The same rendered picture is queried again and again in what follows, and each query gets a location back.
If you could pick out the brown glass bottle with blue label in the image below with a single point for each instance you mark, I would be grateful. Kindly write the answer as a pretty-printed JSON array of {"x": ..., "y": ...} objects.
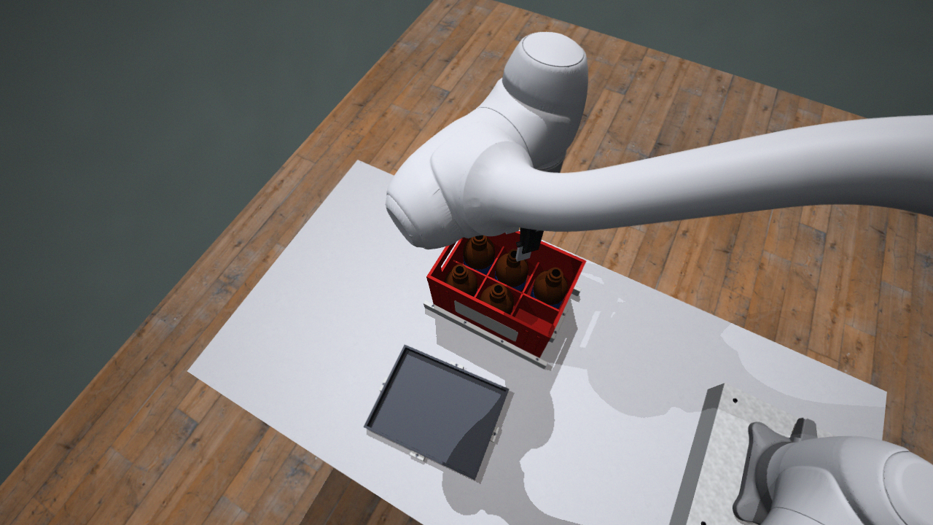
[{"x": 510, "y": 272}]

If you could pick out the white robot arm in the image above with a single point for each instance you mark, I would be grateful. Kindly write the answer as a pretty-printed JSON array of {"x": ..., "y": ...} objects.
[{"x": 474, "y": 178}]

